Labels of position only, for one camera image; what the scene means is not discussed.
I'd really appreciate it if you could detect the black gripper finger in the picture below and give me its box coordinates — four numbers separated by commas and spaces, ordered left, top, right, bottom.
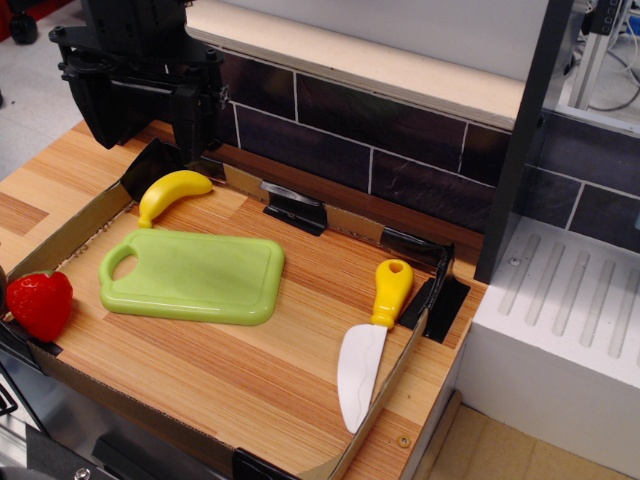
170, 84, 221, 164
68, 75, 155, 149

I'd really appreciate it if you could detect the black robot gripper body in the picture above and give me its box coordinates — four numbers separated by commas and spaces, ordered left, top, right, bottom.
49, 1, 228, 100

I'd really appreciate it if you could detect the yellow handled white toy knife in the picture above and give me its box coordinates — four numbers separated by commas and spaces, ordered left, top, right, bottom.
337, 259, 414, 434

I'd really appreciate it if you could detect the green plastic cutting board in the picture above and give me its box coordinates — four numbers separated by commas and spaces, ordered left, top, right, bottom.
98, 229, 285, 326

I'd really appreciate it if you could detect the light wooden shelf board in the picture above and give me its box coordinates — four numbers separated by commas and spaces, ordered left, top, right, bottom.
187, 1, 524, 131

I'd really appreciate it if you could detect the cardboard fence with black tape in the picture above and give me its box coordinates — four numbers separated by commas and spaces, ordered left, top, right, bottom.
1, 128, 482, 479

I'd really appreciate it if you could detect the yellow toy banana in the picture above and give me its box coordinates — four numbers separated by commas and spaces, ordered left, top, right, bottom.
138, 170, 213, 228

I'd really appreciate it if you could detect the black caster wheel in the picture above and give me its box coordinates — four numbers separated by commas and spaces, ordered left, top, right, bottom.
9, 11, 38, 45

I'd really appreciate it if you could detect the red toy strawberry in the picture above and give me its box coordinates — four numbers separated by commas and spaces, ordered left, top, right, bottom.
6, 271, 73, 342

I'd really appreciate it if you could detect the stainless steel oven front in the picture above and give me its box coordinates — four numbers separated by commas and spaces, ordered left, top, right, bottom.
1, 325, 233, 479

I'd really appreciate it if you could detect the white toy sink drainboard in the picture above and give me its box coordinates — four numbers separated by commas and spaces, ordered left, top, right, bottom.
456, 218, 639, 477

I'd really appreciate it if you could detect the dark grey shelf post right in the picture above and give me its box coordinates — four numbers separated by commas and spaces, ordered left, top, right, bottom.
475, 1, 577, 284

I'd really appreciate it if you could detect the aluminium frame profile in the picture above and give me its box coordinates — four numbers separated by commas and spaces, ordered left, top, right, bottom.
555, 1, 639, 137

